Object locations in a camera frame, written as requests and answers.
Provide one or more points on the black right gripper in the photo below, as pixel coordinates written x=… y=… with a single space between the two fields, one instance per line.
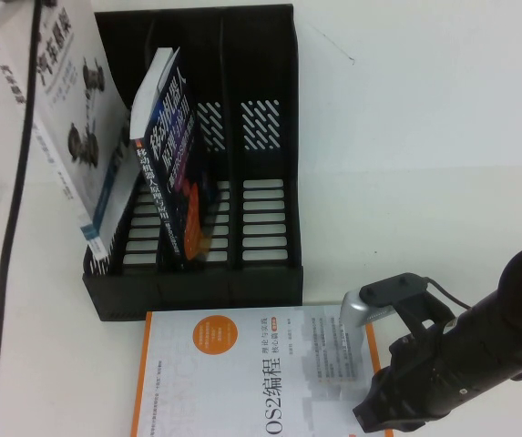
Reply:
x=415 y=378

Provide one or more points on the white car suspension book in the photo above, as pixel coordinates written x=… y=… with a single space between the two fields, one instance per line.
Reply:
x=74 y=91

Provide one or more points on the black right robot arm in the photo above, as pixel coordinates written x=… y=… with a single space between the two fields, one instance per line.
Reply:
x=506 y=328

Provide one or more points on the white orange ROS2 book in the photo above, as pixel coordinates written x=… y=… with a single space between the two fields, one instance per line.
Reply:
x=242 y=373

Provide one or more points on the dark blue robotics book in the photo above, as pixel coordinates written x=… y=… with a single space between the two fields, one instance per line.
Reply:
x=174 y=150

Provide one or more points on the black plastic book stand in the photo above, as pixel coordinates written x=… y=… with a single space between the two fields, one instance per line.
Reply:
x=265 y=68

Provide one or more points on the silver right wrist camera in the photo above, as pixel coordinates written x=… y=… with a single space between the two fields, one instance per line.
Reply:
x=356 y=309

